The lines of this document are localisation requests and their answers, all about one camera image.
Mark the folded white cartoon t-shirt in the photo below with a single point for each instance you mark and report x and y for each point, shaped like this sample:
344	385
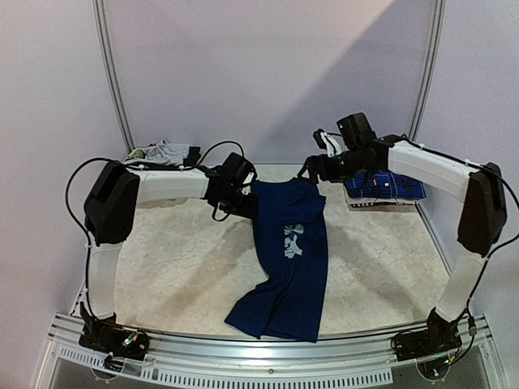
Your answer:
396	201

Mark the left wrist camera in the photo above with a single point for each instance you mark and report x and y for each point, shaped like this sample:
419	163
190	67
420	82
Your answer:
237	170

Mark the solid blue garment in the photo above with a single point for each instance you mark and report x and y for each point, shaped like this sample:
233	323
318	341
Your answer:
291	245

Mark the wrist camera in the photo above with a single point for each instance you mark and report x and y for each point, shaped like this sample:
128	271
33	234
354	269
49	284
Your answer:
355	131
237	170

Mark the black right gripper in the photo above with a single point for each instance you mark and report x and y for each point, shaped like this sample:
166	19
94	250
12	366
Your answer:
315	167

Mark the black garment in basket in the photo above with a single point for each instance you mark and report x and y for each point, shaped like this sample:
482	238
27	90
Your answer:
193	156

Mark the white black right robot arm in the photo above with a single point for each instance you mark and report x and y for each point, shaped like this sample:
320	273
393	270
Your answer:
477	188

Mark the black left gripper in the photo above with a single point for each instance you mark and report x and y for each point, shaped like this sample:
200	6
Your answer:
246	211

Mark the folded red white shirt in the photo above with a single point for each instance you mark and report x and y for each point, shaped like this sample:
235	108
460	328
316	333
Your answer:
362	206

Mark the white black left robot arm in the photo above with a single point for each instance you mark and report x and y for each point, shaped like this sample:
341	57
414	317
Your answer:
109	212

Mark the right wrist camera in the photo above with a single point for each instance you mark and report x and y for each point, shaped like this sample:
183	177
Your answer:
355	131

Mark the grey garment in basket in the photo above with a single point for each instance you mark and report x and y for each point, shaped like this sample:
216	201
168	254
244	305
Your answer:
161	153

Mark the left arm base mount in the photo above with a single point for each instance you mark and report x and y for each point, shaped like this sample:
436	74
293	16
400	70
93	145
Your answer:
110	338

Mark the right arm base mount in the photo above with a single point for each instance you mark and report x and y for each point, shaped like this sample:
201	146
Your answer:
439	336

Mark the aluminium front rail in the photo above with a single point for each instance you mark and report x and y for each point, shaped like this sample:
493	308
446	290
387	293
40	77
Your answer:
358	360

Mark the blue plaid flannel shirt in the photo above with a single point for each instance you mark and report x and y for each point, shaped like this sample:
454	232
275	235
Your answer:
384	185

